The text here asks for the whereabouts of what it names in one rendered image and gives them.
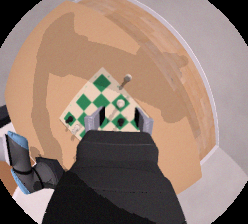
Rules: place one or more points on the green and white chessboard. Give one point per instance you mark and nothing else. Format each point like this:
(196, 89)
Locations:
(101, 90)

